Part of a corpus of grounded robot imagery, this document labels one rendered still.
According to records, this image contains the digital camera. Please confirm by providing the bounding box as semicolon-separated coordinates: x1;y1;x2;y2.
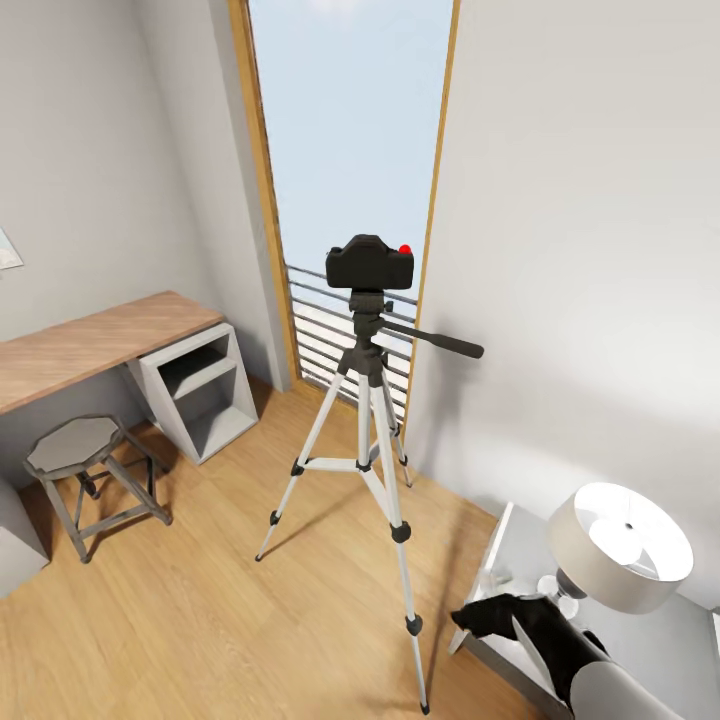
325;234;414;290

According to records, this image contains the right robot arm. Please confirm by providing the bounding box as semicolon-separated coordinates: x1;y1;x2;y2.
451;565;683;720

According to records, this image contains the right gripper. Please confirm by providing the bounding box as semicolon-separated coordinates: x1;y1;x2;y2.
451;593;517;641

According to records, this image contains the camera tripod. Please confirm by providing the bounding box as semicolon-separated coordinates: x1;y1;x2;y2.
263;288;485;715

